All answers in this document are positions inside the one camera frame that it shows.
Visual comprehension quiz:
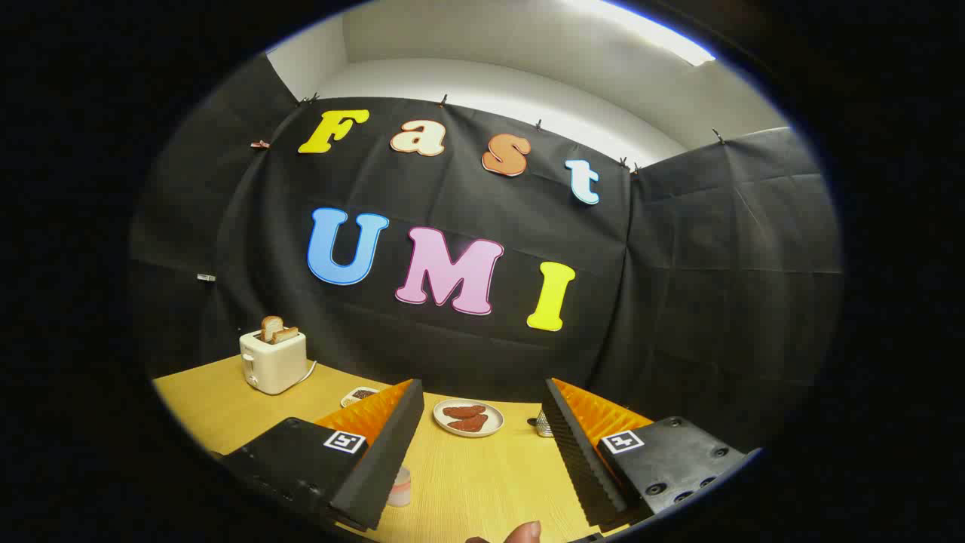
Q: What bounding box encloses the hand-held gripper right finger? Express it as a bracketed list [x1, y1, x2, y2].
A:
[541, 377, 762, 530]

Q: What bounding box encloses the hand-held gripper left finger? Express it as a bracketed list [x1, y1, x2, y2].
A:
[215, 379, 426, 532]

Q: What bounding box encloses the white round plate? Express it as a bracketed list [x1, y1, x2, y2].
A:
[433, 398, 505, 438]

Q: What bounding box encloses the wooden table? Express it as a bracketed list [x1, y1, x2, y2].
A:
[153, 354, 657, 543]

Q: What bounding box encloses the cream toaster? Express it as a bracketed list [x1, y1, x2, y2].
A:
[240, 328, 308, 395]

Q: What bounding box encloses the black backdrop cloth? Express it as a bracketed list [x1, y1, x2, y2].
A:
[128, 53, 844, 453]

